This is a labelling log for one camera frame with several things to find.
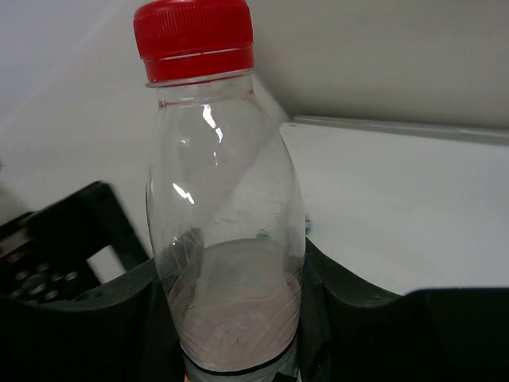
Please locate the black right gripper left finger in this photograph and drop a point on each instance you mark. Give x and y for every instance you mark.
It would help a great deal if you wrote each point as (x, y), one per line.
(120, 331)

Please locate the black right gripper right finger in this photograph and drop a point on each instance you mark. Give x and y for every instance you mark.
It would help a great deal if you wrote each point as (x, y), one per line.
(353, 330)

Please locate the clear bottle red label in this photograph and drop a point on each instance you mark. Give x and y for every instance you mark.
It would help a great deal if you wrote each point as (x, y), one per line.
(223, 202)

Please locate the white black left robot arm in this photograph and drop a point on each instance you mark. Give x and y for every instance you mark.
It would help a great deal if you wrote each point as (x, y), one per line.
(45, 253)

